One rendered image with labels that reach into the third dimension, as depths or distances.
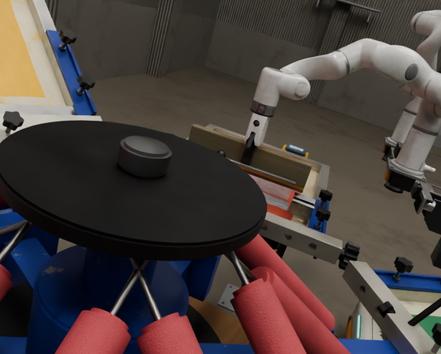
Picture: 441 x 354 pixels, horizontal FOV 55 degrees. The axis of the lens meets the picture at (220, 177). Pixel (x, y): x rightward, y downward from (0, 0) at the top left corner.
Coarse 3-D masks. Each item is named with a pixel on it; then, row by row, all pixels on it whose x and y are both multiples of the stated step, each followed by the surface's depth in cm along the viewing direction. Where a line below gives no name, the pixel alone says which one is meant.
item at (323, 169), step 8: (208, 128) 191; (216, 128) 195; (232, 136) 194; (240, 136) 193; (264, 144) 192; (280, 152) 190; (288, 152) 191; (304, 160) 188; (312, 160) 190; (312, 168) 188; (320, 168) 187; (328, 168) 186; (320, 176) 172; (328, 176) 175; (320, 184) 164; (320, 200) 148
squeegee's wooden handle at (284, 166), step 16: (192, 128) 138; (208, 144) 138; (224, 144) 136; (240, 144) 135; (240, 160) 137; (256, 160) 135; (272, 160) 133; (288, 160) 132; (288, 176) 134; (304, 176) 132
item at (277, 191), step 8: (264, 184) 157; (272, 184) 159; (272, 192) 152; (280, 192) 154; (288, 192) 156; (288, 200) 149; (272, 208) 140; (280, 208) 141; (288, 208) 143; (280, 216) 135; (288, 216) 137
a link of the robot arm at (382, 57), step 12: (348, 48) 130; (360, 48) 129; (372, 48) 125; (384, 48) 124; (396, 48) 126; (348, 60) 129; (360, 60) 130; (372, 60) 125; (384, 60) 125; (396, 60) 126; (408, 60) 128; (384, 72) 127; (396, 72) 128; (408, 72) 129
